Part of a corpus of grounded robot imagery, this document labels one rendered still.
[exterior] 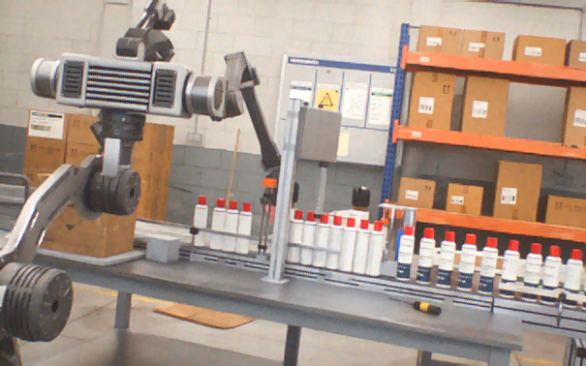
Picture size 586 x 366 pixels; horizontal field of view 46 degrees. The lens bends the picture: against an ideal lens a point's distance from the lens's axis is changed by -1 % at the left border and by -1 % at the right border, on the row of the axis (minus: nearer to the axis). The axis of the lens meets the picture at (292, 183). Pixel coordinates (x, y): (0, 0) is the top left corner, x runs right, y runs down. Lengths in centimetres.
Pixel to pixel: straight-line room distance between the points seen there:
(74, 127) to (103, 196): 407
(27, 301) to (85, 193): 52
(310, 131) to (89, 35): 559
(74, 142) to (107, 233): 362
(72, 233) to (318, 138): 96
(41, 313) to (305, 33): 578
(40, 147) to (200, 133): 181
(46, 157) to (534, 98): 454
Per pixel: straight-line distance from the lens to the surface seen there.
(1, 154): 832
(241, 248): 276
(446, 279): 259
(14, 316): 173
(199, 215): 282
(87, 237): 261
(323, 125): 255
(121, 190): 209
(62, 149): 621
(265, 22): 728
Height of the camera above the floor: 133
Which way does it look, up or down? 3 degrees down
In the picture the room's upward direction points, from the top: 7 degrees clockwise
